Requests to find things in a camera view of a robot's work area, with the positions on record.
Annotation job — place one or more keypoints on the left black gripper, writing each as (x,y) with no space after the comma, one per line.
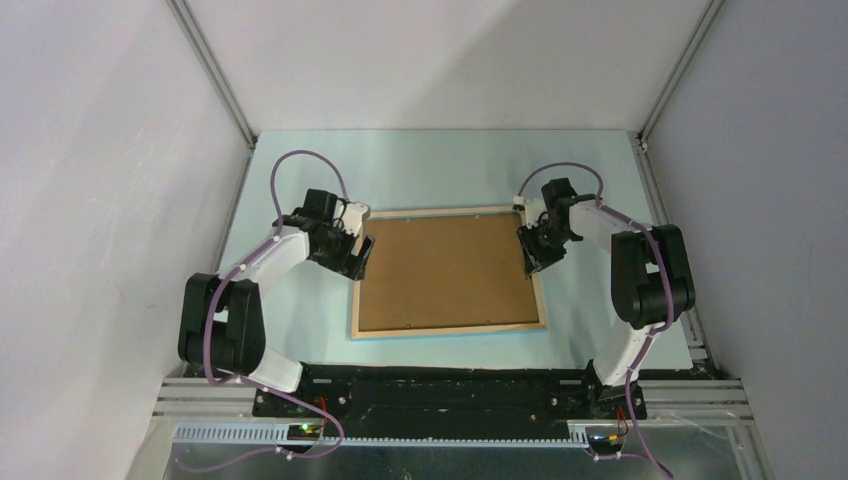
(349,264)

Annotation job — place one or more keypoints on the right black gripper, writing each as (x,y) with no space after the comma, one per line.
(534,257)

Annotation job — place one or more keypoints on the brown cardboard backing board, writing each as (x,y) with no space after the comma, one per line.
(450,272)

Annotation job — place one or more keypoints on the wooden picture frame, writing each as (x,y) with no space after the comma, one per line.
(354,298)

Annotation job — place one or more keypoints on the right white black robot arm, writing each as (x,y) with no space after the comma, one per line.
(651,283)

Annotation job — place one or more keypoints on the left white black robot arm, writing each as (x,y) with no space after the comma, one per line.
(222,326)

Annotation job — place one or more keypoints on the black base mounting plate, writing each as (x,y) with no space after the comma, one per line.
(422,403)

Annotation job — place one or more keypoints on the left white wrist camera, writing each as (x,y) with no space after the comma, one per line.
(353,215)

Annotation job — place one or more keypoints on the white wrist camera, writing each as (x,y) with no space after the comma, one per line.
(353,215)
(530,210)

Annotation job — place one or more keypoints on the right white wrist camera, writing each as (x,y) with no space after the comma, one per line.
(530,210)

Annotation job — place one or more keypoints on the right aluminium corner post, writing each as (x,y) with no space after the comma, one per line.
(683,62)

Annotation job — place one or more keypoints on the aluminium corner post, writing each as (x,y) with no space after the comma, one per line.
(203,51)
(683,62)

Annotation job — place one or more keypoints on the aluminium rail front frame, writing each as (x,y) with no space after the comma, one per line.
(701,429)

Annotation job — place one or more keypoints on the left aluminium corner post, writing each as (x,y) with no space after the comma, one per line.
(203,51)

